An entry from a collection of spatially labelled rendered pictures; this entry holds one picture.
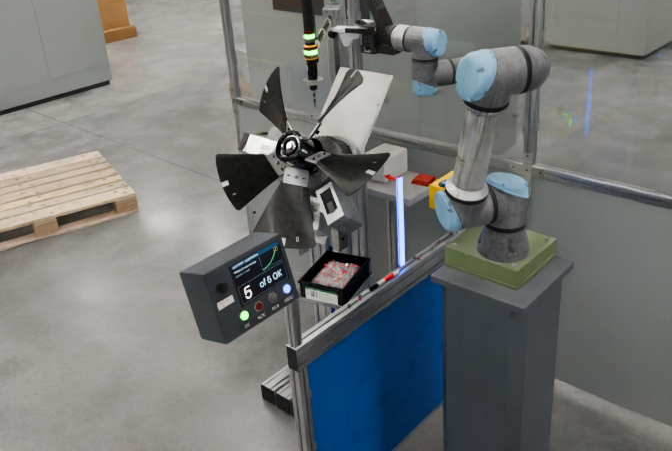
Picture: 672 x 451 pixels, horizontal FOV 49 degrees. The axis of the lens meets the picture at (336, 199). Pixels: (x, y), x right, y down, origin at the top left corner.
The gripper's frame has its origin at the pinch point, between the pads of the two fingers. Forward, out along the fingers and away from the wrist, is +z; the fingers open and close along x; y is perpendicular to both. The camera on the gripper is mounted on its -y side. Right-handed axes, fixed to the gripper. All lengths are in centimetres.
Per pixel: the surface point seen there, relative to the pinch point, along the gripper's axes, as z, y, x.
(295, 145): 22.1, 43.2, -4.9
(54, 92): 559, 158, 178
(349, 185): -6, 50, -9
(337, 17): 47, 12, 48
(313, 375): -21, 95, -48
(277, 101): 42, 34, 7
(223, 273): -24, 42, -78
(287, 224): 16, 67, -18
